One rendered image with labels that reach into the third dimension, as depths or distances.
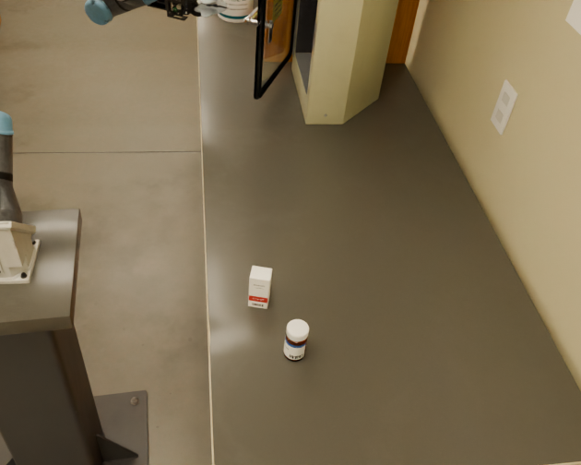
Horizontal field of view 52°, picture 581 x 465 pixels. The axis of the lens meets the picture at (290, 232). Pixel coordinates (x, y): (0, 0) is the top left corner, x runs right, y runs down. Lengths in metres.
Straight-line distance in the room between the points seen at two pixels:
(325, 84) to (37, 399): 1.09
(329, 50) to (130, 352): 1.33
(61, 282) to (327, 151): 0.77
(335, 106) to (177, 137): 1.70
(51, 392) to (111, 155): 1.84
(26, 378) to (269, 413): 0.66
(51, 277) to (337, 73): 0.90
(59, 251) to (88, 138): 2.02
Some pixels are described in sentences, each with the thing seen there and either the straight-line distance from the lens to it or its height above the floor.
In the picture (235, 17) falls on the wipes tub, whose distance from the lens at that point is 2.29.
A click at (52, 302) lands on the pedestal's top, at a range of 1.29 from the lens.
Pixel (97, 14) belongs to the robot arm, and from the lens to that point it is 1.77.
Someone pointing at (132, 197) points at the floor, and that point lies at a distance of 2.95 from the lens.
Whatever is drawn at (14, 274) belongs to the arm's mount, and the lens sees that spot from 1.33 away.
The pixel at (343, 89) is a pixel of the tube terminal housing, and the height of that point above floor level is 1.06.
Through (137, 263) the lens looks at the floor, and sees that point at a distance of 2.63.
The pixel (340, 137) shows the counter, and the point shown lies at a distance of 1.72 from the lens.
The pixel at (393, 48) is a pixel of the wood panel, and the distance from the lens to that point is 2.12.
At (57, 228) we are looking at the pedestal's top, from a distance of 1.44.
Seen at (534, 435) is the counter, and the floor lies 0.94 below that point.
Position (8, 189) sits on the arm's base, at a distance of 1.29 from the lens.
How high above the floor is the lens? 1.90
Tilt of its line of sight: 43 degrees down
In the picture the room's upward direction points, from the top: 7 degrees clockwise
